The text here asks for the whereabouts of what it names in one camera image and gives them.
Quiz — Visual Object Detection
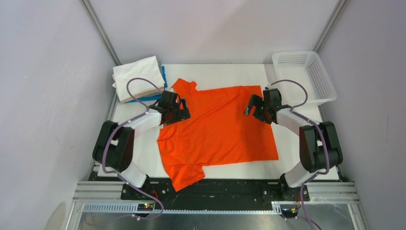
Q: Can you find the orange t-shirt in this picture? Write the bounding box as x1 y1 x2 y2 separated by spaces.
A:
157 79 279 191

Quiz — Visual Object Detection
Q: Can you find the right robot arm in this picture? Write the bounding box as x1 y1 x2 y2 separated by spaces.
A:
244 88 343 200

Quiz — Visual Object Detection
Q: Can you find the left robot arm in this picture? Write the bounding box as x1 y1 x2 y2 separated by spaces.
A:
92 91 191 199

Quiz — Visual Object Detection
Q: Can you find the beige folded t-shirt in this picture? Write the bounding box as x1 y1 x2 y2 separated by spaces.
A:
116 87 164 103

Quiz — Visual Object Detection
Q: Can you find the white folded t-shirt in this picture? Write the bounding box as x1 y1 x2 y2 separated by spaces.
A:
113 56 164 98

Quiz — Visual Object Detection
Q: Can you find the white plastic basket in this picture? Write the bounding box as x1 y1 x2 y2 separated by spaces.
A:
272 51 337 105

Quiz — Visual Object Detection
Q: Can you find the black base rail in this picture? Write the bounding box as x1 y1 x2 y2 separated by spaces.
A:
87 171 310 212

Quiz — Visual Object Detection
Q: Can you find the aluminium frame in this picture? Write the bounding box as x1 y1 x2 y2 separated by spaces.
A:
62 0 370 230

